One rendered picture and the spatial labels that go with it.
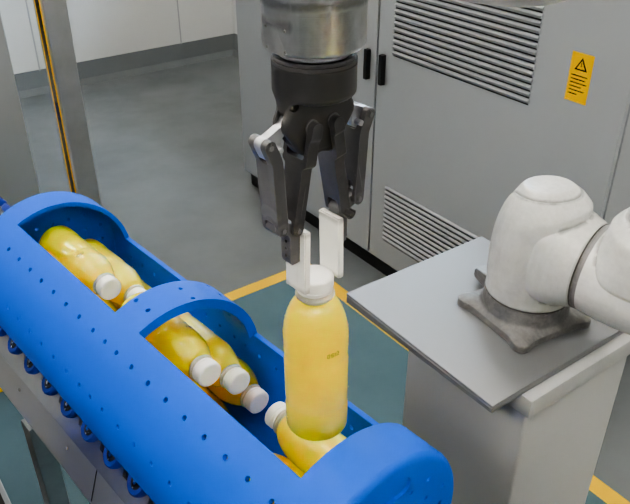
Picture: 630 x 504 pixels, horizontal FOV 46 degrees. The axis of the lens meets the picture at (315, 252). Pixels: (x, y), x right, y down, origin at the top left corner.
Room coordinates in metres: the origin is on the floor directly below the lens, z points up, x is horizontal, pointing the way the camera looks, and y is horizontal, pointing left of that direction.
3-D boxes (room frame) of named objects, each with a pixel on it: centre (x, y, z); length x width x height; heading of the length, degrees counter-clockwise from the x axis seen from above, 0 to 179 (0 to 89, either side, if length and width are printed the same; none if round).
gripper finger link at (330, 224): (0.64, -0.02, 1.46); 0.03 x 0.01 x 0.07; 41
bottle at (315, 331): (0.63, 0.00, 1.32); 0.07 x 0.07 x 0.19
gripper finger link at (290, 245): (0.60, 0.03, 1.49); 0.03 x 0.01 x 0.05; 131
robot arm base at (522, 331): (1.14, -0.38, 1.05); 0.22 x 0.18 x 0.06; 30
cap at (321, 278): (0.63, 0.00, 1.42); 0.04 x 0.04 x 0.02
